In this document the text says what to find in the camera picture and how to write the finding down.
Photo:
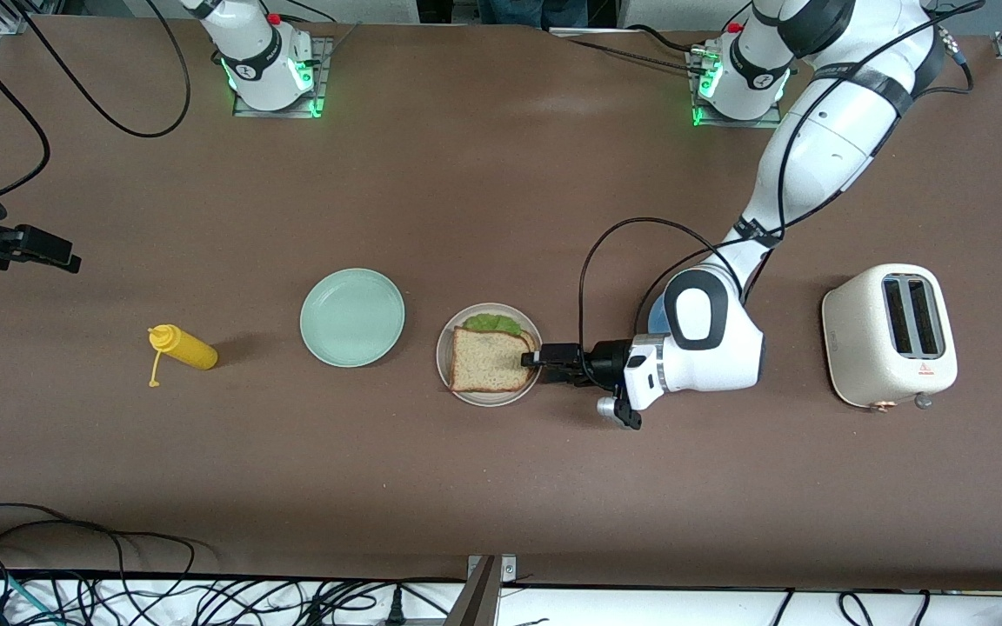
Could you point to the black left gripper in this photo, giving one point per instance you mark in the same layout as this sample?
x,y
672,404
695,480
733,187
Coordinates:
x,y
607,360

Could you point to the dark crust bread slice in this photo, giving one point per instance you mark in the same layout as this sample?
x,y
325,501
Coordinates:
x,y
488,361

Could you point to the green lettuce leaf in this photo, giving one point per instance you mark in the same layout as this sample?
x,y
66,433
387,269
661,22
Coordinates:
x,y
492,323

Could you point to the yellow mustard squeeze bottle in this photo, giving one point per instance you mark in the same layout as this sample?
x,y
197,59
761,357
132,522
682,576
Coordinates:
x,y
188,350

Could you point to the blue plate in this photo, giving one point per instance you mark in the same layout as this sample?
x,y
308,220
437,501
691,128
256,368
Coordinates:
x,y
657,317

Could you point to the beige plate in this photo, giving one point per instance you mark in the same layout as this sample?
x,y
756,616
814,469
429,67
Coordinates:
x,y
444,352

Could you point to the mint green plate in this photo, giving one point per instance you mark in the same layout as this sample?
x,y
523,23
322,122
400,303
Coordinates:
x,y
351,317

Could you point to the brown table cover mat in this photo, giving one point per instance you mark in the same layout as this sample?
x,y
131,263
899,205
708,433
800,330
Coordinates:
x,y
501,174

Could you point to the black power plug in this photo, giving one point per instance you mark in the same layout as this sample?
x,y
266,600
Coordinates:
x,y
395,609

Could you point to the white toaster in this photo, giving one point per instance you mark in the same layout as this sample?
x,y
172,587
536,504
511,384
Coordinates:
x,y
858,348

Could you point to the person in dark trousers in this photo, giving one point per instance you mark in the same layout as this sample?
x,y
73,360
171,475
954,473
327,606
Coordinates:
x,y
536,10

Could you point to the metal clamp bracket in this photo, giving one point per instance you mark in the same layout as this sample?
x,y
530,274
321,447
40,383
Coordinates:
x,y
479,591

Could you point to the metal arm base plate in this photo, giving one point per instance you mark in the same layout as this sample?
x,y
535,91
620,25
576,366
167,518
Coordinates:
x,y
325,69
703,123

